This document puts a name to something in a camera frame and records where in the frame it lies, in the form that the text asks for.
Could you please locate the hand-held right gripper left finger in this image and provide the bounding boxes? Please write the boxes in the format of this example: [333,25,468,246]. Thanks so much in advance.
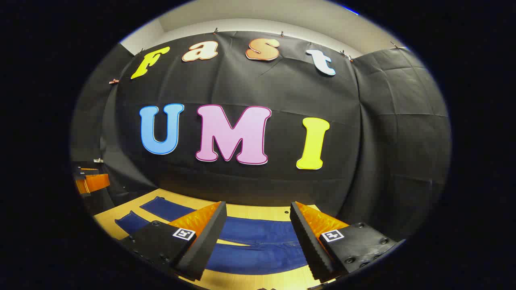
[119,201,228,282]

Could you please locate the row of small backdrop clips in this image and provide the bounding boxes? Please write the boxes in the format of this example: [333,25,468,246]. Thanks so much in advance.
[136,27,402,63]

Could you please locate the blue denim jeans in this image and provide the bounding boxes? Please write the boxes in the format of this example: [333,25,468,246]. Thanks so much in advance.
[114,196,312,276]

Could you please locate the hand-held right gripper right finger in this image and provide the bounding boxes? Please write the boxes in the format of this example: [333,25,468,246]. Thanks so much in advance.
[289,201,404,283]

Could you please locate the black backdrop cloth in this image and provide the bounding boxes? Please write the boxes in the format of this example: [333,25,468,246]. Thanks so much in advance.
[71,30,451,242]

